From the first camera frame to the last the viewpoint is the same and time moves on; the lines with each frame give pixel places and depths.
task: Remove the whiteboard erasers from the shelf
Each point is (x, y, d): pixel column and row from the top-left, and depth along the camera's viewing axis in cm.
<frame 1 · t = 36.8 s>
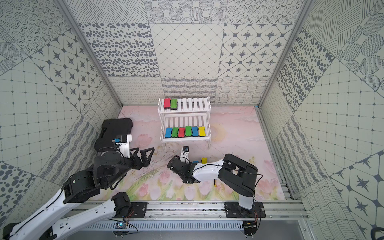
left hand: (145, 146, 63), fingers open
right hand: (178, 162, 89), fingers open
white wooden two-tier shelf: (184, 120, 97), point 14 cm above the table
red eraser top shelf: (167, 102, 84), point 31 cm above the table
green eraser top shelf: (173, 103, 83), point 31 cm above the table
blue eraser lower shelf: (168, 132, 89), point 15 cm above the table
green eraser lower shelf: (174, 132, 90), point 15 cm above the table
red eraser lower shelf: (181, 132, 88), point 16 cm above the table
green eraser lower shelf 2: (188, 131, 89), point 15 cm above the table
blue eraser lower shelf 2: (195, 131, 90), point 15 cm above the table
yellow eraser lower shelf: (202, 131, 90), point 15 cm above the table

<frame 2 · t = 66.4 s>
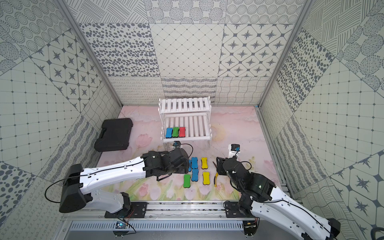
left hand: (186, 162, 74), fingers open
right hand: (220, 160, 74), fingers open
green eraser lower shelf 2: (187, 180, 86), on the table
blue eraser lower shelf 2: (195, 173, 87), on the table
yellow eraser lower shelf: (206, 176, 86), point 2 cm above the table
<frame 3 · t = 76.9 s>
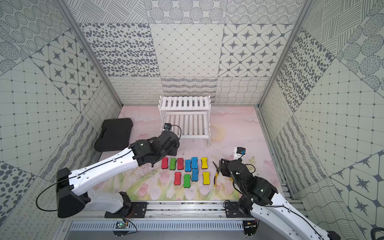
left hand: (174, 142, 75), fingers open
right hand: (225, 162, 75), fingers open
red eraser lower shelf: (177, 176, 87), on the table
red eraser top shelf 2: (180, 162, 92), on the table
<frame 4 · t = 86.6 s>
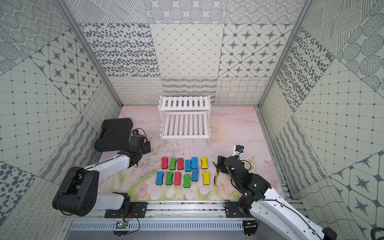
left hand: (138, 143, 91), fingers open
right hand: (225, 160, 78), fingers open
